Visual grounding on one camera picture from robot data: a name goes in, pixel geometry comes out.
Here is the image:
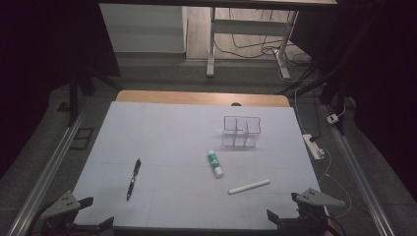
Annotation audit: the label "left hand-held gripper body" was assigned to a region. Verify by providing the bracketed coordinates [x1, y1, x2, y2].
[28, 191, 103, 236]

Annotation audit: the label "white green glue stick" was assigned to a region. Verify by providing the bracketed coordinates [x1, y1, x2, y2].
[206, 149, 225, 179]

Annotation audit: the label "white table mat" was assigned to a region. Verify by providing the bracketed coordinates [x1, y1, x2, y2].
[72, 101, 328, 231]

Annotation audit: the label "white power strip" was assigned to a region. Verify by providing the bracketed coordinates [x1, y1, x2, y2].
[302, 133, 326, 161]

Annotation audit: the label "black rectangular floor frame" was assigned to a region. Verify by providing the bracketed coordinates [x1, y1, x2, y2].
[70, 127, 94, 151]

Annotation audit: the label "black metal stand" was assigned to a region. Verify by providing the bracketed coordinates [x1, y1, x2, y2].
[57, 63, 123, 128]
[278, 62, 349, 136]

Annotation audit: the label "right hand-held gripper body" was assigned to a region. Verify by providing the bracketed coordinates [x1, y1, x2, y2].
[277, 187, 347, 236]

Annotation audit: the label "grey white cabinet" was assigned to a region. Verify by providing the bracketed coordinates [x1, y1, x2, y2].
[98, 3, 188, 54]

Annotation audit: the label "white desk frame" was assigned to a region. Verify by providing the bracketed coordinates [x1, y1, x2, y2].
[206, 6, 300, 81]

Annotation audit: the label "black floor cables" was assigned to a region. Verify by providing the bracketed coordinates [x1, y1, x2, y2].
[214, 8, 313, 67]

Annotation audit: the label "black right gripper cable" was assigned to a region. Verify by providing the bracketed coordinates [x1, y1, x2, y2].
[324, 214, 347, 236]

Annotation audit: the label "person's right hand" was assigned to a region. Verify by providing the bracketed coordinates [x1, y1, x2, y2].
[324, 217, 340, 236]

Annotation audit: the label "clear plastic desk organizer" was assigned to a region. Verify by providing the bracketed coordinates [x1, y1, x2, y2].
[221, 115, 263, 148]

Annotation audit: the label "thin white cable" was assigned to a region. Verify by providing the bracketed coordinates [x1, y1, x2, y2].
[318, 148, 352, 219]

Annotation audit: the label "black pen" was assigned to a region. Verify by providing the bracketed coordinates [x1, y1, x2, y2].
[126, 157, 142, 202]

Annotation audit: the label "white chalk stick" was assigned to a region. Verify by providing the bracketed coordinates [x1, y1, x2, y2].
[227, 178, 271, 196]

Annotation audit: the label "aluminium rail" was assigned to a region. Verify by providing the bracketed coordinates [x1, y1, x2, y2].
[323, 104, 396, 236]
[6, 97, 90, 236]

